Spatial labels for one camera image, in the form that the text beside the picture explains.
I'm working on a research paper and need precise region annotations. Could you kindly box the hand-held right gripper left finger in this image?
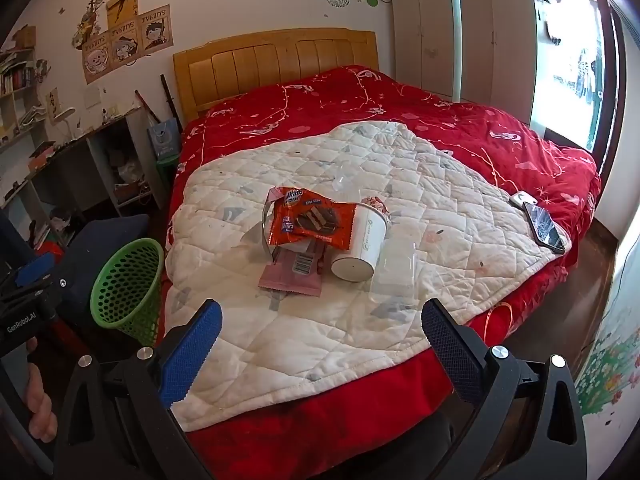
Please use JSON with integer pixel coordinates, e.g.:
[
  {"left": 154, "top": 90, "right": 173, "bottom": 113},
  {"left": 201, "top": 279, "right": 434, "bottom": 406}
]
[{"left": 52, "top": 299, "right": 223, "bottom": 480}]

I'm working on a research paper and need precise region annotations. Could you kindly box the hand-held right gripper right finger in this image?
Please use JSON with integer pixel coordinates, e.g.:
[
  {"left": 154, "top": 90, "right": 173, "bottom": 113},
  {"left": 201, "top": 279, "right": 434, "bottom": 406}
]
[{"left": 421, "top": 298, "right": 588, "bottom": 480}]

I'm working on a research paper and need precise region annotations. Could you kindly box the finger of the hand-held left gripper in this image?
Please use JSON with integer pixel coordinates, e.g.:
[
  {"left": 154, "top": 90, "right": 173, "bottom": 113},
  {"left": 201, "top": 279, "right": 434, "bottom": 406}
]
[{"left": 0, "top": 251, "right": 68, "bottom": 306}]

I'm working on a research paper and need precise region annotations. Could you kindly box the green plastic mesh basket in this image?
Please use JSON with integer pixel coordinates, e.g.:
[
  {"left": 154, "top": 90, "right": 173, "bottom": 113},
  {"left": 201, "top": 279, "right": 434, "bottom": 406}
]
[{"left": 90, "top": 238, "right": 166, "bottom": 346}]

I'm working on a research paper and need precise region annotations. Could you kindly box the pink packet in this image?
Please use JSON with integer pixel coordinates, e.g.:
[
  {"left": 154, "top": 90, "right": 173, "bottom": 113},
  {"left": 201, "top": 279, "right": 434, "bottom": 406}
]
[{"left": 258, "top": 247, "right": 325, "bottom": 297}]

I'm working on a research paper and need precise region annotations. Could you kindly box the white paper cup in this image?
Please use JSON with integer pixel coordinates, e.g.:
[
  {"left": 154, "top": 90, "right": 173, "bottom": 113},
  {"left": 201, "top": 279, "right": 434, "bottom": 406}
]
[{"left": 330, "top": 195, "right": 391, "bottom": 282}]

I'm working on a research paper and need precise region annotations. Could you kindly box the red snack packet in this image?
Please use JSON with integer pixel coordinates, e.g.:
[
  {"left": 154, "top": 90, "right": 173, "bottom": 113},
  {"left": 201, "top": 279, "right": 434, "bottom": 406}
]
[{"left": 268, "top": 186, "right": 357, "bottom": 251}]

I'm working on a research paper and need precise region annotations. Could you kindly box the person's left hand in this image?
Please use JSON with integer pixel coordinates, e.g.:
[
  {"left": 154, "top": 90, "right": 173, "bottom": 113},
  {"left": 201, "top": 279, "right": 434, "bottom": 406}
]
[{"left": 26, "top": 336, "right": 57, "bottom": 444}]

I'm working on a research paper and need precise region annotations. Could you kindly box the blue upholstered chair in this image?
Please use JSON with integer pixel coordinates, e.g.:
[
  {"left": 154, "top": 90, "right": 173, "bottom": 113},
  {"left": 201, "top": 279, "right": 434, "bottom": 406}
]
[{"left": 60, "top": 213, "right": 152, "bottom": 361}]

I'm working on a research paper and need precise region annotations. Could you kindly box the clear plastic tray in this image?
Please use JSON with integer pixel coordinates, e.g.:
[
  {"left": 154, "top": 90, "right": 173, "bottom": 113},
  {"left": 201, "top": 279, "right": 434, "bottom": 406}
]
[{"left": 371, "top": 239, "right": 419, "bottom": 312}]

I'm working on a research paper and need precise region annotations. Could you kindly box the white quilted blanket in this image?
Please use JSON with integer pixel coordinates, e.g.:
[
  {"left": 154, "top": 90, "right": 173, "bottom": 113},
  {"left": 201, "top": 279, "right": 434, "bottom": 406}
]
[{"left": 164, "top": 121, "right": 571, "bottom": 433}]

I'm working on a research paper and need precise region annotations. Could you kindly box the white plastic bag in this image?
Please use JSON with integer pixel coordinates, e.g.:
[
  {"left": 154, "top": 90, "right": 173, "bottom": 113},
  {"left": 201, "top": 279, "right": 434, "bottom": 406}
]
[{"left": 117, "top": 160, "right": 147, "bottom": 184}]

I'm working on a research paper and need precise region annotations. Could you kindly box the white desk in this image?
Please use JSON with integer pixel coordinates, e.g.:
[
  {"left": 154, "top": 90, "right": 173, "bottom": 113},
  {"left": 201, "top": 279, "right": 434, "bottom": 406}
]
[{"left": 0, "top": 105, "right": 168, "bottom": 253}]

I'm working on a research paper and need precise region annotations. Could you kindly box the white desk lamp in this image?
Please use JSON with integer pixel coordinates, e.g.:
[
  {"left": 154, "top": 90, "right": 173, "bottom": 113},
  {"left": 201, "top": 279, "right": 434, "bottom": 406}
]
[{"left": 51, "top": 106, "right": 79, "bottom": 142}]

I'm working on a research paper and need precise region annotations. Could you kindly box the black smartphone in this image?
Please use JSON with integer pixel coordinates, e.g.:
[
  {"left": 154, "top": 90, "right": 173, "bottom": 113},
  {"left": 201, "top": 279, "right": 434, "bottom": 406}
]
[{"left": 522, "top": 202, "right": 567, "bottom": 254}]

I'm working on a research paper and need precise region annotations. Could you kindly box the green plastic stool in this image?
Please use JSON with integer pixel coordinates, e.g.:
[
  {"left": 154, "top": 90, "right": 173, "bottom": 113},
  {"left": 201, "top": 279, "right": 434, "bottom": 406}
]
[{"left": 156, "top": 154, "right": 181, "bottom": 202}]

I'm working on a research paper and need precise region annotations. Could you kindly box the blue paper bag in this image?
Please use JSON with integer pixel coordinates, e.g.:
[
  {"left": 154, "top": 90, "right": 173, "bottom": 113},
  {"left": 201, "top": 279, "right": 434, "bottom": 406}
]
[{"left": 147, "top": 119, "right": 182, "bottom": 160}]

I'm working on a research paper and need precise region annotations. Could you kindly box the row of books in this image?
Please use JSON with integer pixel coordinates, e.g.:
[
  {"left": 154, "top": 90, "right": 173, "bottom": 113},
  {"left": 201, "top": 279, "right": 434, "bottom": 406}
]
[{"left": 0, "top": 66, "right": 34, "bottom": 97}]

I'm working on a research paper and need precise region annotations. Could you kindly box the red-brown stick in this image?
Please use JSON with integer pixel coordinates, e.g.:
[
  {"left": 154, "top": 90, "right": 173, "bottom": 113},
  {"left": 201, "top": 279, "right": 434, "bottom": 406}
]
[{"left": 134, "top": 90, "right": 162, "bottom": 127}]

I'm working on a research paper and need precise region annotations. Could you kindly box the clear plastic cup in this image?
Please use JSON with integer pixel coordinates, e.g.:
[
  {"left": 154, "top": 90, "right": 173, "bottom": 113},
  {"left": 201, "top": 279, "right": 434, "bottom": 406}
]
[{"left": 331, "top": 164, "right": 372, "bottom": 207}]

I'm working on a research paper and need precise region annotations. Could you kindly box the black stick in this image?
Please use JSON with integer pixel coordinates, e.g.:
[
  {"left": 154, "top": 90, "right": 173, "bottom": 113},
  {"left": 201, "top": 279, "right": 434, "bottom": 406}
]
[{"left": 159, "top": 74, "right": 184, "bottom": 132}]

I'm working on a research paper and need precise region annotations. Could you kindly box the red printed blanket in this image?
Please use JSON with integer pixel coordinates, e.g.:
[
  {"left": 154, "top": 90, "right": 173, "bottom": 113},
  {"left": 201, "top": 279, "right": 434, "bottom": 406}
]
[{"left": 165, "top": 65, "right": 602, "bottom": 480}]

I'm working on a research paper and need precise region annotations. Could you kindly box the wooden bed headboard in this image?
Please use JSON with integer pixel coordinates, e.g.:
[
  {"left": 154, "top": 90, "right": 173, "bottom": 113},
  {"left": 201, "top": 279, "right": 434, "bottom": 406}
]
[{"left": 172, "top": 28, "right": 379, "bottom": 123}]

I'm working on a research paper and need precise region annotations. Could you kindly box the window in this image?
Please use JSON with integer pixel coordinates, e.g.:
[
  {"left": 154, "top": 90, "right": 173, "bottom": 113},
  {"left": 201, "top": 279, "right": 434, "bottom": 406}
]
[{"left": 530, "top": 0, "right": 616, "bottom": 153}]

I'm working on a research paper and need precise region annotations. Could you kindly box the white wardrobe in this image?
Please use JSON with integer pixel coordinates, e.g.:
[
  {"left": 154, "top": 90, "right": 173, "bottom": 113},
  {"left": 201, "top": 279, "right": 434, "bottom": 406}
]
[{"left": 390, "top": 0, "right": 538, "bottom": 126}]

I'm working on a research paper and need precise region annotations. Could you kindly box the flower wall decal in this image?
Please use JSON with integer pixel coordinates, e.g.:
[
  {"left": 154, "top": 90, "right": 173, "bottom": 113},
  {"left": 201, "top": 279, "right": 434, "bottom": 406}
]
[{"left": 574, "top": 302, "right": 640, "bottom": 417}]

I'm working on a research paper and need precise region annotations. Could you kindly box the white wall shelf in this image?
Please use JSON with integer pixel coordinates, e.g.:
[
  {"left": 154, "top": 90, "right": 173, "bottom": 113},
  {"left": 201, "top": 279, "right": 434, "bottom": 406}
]
[{"left": 0, "top": 47, "right": 42, "bottom": 147}]

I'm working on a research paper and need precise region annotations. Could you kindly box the yellow cartoon wall poster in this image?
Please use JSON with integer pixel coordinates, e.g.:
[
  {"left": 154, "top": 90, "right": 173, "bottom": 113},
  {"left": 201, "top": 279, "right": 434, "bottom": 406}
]
[
  {"left": 82, "top": 35, "right": 113, "bottom": 85},
  {"left": 109, "top": 27, "right": 142, "bottom": 67},
  {"left": 106, "top": 0, "right": 139, "bottom": 29},
  {"left": 137, "top": 7, "right": 173, "bottom": 54}
]

